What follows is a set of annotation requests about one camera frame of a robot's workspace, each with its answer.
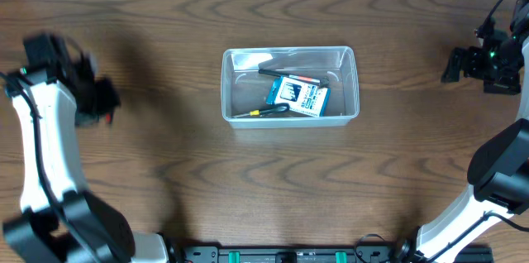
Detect red handled pliers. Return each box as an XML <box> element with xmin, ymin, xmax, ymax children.
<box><xmin>105</xmin><ymin>111</ymin><xmax>114</xmax><ymax>124</ymax></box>

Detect small claw hammer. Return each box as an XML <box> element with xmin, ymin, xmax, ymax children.
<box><xmin>258</xmin><ymin>69</ymin><xmax>330</xmax><ymax>88</ymax></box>

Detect white and teal box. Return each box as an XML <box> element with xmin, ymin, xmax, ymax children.
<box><xmin>266</xmin><ymin>77</ymin><xmax>330</xmax><ymax>117</ymax></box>

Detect black yellow screwdriver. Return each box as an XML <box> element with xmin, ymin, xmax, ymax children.
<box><xmin>233</xmin><ymin>103</ymin><xmax>290</xmax><ymax>118</ymax></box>

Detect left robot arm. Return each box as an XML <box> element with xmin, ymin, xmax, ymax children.
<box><xmin>1</xmin><ymin>32</ymin><xmax>178</xmax><ymax>263</ymax></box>

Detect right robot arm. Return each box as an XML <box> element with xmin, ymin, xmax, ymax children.
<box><xmin>394</xmin><ymin>0</ymin><xmax>528</xmax><ymax>262</ymax></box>

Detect clear plastic container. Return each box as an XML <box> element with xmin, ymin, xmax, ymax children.
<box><xmin>221</xmin><ymin>46</ymin><xmax>360</xmax><ymax>128</ymax></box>

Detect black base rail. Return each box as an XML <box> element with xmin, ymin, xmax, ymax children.
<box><xmin>181</xmin><ymin>233</ymin><xmax>495</xmax><ymax>263</ymax></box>

